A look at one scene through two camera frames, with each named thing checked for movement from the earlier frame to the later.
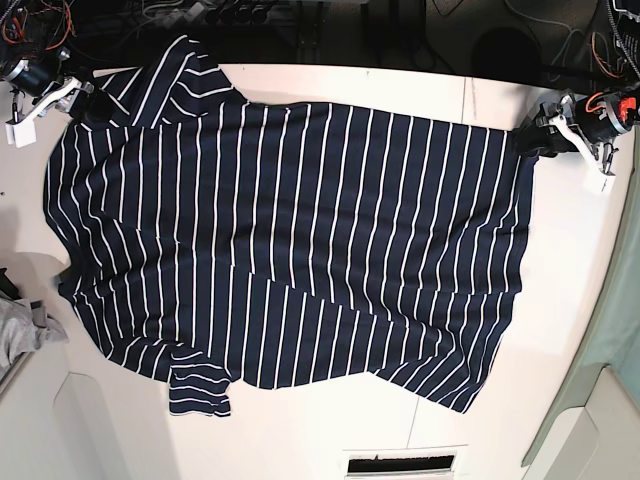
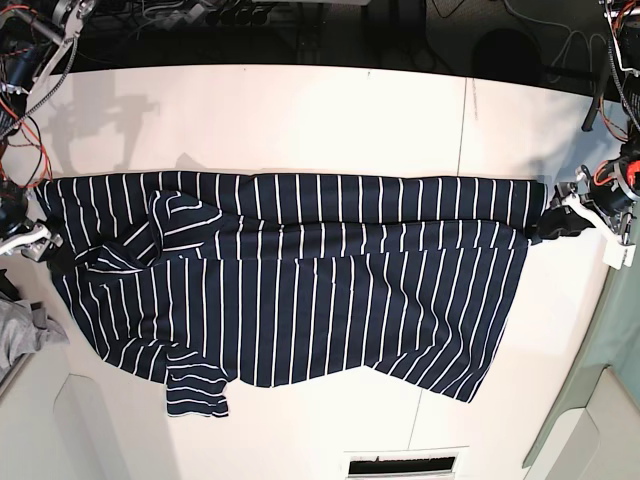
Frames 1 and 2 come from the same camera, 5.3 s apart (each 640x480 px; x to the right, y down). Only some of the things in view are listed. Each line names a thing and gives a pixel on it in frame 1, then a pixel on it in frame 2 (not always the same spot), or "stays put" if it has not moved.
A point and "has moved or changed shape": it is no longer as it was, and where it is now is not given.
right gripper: (598, 119) → (608, 197)
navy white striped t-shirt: (210, 240) has moved or changed shape
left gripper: (41, 78) → (18, 234)
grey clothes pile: (19, 335) stays put
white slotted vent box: (442, 462) stays put
